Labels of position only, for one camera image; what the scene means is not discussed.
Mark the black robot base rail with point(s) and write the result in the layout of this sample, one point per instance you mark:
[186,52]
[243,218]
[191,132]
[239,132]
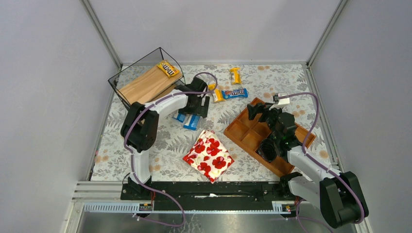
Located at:
[206,196]

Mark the blue white candy bar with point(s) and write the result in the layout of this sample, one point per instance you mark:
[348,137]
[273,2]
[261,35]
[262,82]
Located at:
[179,117]
[191,122]

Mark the black wire wooden shelf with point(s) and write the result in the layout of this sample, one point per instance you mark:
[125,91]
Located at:
[144,81]

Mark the floral patterned table mat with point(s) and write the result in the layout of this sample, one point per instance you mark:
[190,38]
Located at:
[173,141]

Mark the brown wooden divided tray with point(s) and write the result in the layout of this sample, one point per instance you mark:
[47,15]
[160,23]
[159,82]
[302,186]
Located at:
[268,147]

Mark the blue m&m candy bag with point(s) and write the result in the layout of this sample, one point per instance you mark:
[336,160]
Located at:
[238,93]

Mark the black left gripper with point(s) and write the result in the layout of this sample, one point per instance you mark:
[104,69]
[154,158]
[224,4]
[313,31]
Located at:
[199,107]

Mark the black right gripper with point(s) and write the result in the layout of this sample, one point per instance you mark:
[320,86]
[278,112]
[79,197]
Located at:
[266,112]

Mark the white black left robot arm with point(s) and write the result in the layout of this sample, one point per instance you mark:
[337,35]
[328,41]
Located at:
[140,126]

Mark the yellow m&m candy bag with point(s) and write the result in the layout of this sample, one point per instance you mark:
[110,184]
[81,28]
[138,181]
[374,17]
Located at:
[168,68]

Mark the yellow candy bar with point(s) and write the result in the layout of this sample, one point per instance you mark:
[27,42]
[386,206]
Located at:
[236,79]
[216,93]

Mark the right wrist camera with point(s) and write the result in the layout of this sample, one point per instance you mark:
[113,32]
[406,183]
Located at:
[281,99]

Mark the yellow candy bar far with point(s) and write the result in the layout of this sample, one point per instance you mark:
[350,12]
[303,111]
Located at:
[236,79]

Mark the red poppy folded cloth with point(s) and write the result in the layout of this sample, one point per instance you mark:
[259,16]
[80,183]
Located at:
[209,156]

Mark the yellow candy bar near centre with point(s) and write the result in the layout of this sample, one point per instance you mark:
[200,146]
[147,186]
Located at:
[216,93]

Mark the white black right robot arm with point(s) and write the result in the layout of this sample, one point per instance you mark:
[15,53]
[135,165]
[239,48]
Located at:
[337,194]

